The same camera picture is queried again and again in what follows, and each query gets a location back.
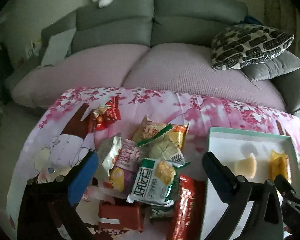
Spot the grey green sofa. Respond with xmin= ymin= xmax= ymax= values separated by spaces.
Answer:
xmin=7 ymin=0 xmax=300 ymax=118

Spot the green white cracker pack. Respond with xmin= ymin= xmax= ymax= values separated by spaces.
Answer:
xmin=127 ymin=158 xmax=189 ymax=207

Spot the red gold candy pack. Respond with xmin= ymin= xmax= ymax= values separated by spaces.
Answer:
xmin=88 ymin=95 xmax=121 ymax=133

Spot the grey velvet pillow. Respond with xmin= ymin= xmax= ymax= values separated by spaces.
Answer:
xmin=242 ymin=51 xmax=300 ymax=81

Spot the black white patterned pillow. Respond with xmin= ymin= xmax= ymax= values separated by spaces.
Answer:
xmin=211 ymin=24 xmax=294 ymax=70

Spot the pink sofa seat cover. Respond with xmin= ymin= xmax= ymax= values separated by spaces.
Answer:
xmin=11 ymin=43 xmax=286 ymax=111

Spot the yellow orange cake pack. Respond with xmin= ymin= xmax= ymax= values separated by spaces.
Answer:
xmin=269 ymin=150 xmax=291 ymax=182

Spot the clear steamed bun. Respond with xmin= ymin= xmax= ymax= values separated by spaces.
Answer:
xmin=234 ymin=153 xmax=257 ymax=179

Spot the purple swiss roll pack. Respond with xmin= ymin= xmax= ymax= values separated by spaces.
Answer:
xmin=103 ymin=139 xmax=143 ymax=195

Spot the teal shallow cardboard tray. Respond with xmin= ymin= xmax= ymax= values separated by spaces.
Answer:
xmin=200 ymin=127 xmax=300 ymax=239

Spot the beige orange swiss roll pack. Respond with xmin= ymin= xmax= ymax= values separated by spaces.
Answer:
xmin=132 ymin=114 xmax=190 ymax=151

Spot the green edged clear cake pack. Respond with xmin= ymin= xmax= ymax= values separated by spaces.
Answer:
xmin=136 ymin=124 xmax=186 ymax=165

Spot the light grey sofa cushion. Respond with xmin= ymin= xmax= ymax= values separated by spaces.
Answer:
xmin=40 ymin=28 xmax=76 ymax=67

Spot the pink anime print tablecloth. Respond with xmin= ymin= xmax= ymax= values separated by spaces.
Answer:
xmin=6 ymin=87 xmax=300 ymax=239

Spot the long red snack pack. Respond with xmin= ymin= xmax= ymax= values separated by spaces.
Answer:
xmin=167 ymin=175 xmax=206 ymax=240

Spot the red biscuit box pack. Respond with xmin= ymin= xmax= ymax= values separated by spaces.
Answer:
xmin=98 ymin=201 xmax=144 ymax=231

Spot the silver grey snack pack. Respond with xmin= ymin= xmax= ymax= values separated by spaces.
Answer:
xmin=95 ymin=134 xmax=122 ymax=181

